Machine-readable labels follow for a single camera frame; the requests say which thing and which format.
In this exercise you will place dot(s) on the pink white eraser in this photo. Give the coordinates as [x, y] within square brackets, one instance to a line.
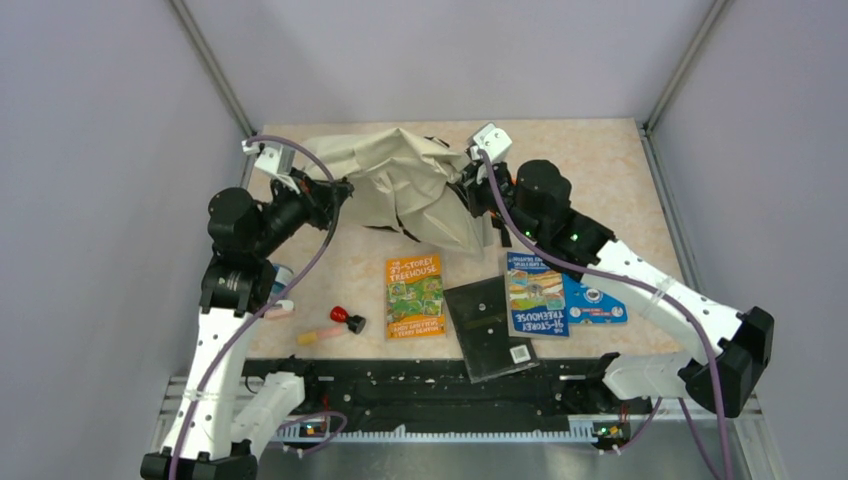
[279, 310]

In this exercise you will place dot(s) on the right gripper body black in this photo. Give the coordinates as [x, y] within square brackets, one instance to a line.
[482, 197]

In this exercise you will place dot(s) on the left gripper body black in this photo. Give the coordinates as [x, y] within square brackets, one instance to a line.
[289, 210]

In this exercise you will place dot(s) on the red black stamp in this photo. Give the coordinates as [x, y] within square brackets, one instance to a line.
[354, 323]

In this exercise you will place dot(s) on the light blue book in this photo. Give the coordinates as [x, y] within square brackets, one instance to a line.
[587, 305]

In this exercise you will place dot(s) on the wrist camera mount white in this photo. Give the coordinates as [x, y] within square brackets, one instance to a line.
[491, 140]
[273, 158]

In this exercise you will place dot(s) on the black notebook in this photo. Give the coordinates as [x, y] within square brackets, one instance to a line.
[479, 315]

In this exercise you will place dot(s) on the beige canvas student bag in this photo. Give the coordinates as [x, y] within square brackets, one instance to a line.
[402, 181]

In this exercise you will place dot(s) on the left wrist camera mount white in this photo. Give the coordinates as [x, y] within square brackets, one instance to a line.
[273, 158]

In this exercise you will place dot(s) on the blue glue bottle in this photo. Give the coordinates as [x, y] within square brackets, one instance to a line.
[283, 277]

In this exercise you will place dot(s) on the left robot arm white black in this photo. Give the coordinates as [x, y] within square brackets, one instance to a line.
[210, 438]

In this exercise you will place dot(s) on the orange treehouse book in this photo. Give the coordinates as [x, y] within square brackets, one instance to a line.
[414, 298]

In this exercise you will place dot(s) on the blue 91-storey treehouse book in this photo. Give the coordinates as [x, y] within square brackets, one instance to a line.
[535, 297]

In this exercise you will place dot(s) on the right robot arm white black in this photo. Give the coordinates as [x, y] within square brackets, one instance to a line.
[724, 350]

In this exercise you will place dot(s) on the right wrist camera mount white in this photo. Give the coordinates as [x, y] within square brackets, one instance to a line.
[491, 140]

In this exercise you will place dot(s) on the yellow pink highlighter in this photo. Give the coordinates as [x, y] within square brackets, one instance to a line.
[319, 335]

